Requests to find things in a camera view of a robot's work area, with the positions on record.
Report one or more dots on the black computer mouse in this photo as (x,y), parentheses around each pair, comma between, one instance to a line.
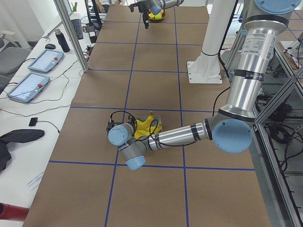
(50,46)

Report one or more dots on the yellow banana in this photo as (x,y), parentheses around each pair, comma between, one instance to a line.
(152,129)
(146,121)

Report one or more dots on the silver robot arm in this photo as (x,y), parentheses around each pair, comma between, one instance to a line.
(230,128)
(155,7)

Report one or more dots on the upper blue teach pendant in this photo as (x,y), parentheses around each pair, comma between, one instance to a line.
(46,61)

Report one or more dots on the grey square plate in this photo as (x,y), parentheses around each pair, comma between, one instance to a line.
(155,122)

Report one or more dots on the lower blue teach pendant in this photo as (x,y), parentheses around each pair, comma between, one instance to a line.
(28,88)

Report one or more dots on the black water bottle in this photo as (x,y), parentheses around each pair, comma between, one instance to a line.
(61,40)

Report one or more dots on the black keyboard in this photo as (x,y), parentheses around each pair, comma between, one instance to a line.
(76,24)

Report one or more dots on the black cloth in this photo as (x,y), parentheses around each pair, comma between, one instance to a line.
(16,136)

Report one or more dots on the small black device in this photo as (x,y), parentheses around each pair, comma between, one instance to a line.
(33,121)

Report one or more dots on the blue teach pendant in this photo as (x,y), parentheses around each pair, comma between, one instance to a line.
(28,88)
(46,61)

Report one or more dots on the woven brown fruit basket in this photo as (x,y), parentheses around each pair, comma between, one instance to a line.
(162,12)

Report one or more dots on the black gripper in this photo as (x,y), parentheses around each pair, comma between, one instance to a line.
(143,10)

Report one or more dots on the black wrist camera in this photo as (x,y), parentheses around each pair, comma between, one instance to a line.
(134,5)
(110,125)

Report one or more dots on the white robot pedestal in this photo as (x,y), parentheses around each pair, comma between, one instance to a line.
(206,68)

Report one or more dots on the aluminium frame post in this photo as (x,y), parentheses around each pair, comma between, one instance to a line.
(62,10)

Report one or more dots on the red cylinder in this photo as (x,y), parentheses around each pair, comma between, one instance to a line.
(12,212)

